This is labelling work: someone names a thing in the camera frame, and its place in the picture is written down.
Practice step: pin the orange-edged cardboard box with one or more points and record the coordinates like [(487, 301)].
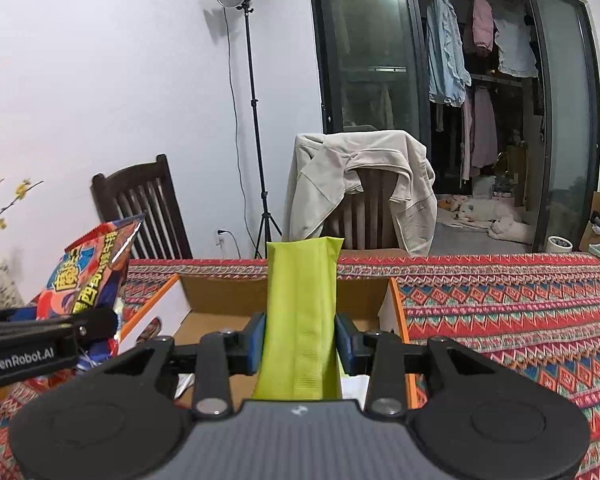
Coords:
[(220, 300)]

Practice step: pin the green snack packet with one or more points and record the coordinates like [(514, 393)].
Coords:
[(300, 310)]

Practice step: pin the white dog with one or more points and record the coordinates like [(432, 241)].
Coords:
[(480, 210)]

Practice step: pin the white wall outlet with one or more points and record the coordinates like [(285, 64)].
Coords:
[(220, 239)]

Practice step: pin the white paper packet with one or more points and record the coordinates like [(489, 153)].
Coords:
[(354, 389)]

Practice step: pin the lilac hanging coat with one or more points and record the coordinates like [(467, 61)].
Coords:
[(482, 130)]

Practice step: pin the beige jacket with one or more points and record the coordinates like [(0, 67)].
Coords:
[(325, 180)]

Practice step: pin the red and blue snack bag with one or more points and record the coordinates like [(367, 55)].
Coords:
[(95, 270)]

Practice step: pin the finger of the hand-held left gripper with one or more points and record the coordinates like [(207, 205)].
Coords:
[(97, 325)]

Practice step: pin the white bowl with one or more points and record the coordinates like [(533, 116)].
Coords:
[(559, 245)]

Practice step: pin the black framed glass sliding door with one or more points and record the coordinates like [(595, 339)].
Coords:
[(365, 50), (565, 110)]

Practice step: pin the glass vase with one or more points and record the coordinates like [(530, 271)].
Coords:
[(0, 280)]

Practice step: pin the pink hanging jacket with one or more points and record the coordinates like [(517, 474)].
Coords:
[(482, 25)]

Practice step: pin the white hanging top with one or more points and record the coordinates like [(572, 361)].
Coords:
[(515, 50)]

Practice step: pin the light blue hanging shirt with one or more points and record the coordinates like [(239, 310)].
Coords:
[(445, 55)]

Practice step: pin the dark wooden chair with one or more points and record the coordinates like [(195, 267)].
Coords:
[(140, 195)]

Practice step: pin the brown wooden chair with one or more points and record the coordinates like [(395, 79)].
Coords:
[(372, 215)]

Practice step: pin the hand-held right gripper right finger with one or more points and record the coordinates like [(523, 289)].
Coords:
[(346, 347)]

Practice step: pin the studio light on tripod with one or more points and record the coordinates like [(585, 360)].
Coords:
[(252, 110)]

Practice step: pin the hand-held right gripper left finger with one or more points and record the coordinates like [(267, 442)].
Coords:
[(252, 345)]

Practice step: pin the red patterned tablecloth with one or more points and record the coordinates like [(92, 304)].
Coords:
[(505, 310)]

